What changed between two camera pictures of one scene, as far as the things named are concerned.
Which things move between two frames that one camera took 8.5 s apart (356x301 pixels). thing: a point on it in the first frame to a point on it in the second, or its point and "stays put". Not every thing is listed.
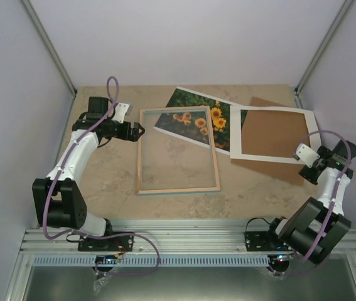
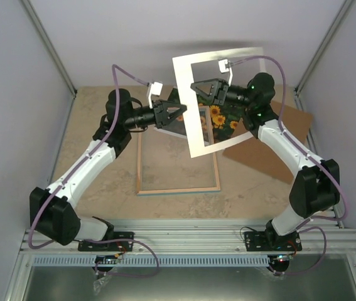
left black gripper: (135, 132) to (161, 113)
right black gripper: (308, 175) to (221, 89)
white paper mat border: (235, 133) to (188, 100)
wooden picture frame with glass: (176, 155) stays put
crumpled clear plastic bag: (99, 283) stays put
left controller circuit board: (105, 259) stays put
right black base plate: (265, 241) stays put
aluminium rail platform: (160, 237) stays put
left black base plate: (119, 244) stays put
